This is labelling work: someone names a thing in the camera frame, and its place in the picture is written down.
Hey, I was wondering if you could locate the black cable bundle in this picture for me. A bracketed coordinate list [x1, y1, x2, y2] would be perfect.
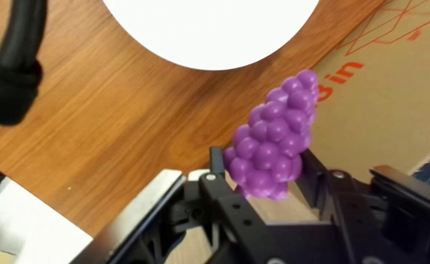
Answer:
[0, 0, 50, 128]

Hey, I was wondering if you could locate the white plastic bowl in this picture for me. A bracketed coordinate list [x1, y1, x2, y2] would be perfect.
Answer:
[100, 0, 321, 73]

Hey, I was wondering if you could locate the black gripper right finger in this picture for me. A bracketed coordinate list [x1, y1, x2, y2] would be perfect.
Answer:
[295, 149, 430, 264]

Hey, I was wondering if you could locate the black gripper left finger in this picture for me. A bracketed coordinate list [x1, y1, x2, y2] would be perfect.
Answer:
[197, 146, 280, 264]

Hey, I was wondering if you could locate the purple toy grape bunch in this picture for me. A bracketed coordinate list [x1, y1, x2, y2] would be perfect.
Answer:
[222, 68, 321, 203]

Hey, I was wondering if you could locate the brown printed cardboard panel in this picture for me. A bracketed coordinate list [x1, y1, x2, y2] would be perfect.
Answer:
[310, 0, 430, 184]

